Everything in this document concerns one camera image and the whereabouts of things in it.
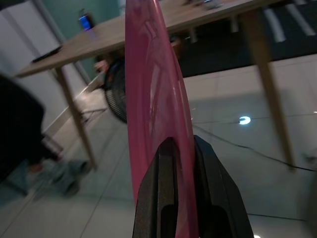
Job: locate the light wooden table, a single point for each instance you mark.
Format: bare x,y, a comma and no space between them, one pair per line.
104,37

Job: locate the pink plastic plate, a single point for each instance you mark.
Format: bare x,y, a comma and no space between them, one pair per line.
153,74

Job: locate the black floor mat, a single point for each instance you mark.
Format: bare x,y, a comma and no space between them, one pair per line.
247,42

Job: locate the person in black clothes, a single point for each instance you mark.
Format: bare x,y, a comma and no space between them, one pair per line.
17,129

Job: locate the black floor fan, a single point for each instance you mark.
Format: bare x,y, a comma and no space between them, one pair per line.
117,91

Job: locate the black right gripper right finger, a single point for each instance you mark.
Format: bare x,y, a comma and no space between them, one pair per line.
218,193

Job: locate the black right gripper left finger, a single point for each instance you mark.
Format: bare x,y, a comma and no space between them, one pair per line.
161,188

